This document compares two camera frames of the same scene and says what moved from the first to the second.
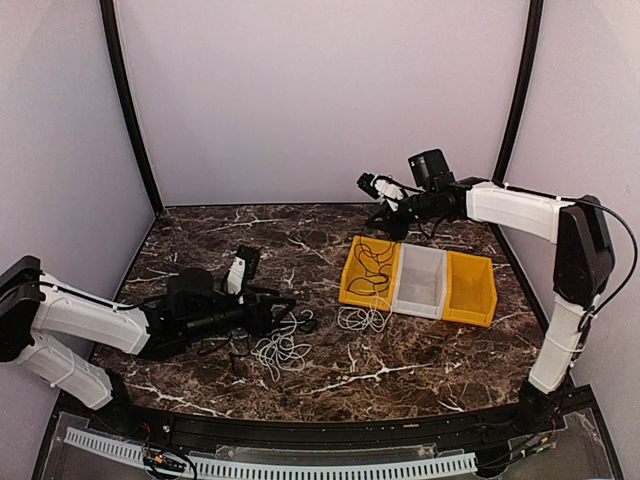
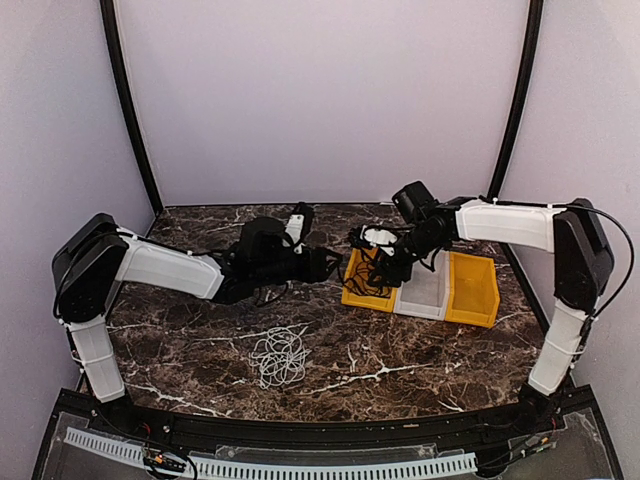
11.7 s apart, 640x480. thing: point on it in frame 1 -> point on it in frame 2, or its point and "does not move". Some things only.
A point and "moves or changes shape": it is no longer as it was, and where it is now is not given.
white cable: x=281 y=349 moves or changes shape
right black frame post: x=531 y=53 does not move
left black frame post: x=108 y=15 does not move
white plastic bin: x=420 y=289 does not move
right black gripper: x=390 y=223 -> x=391 y=269
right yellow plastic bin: x=470 y=294 does not move
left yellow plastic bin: x=369 y=275 does not move
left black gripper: x=264 y=323 -> x=315 y=264
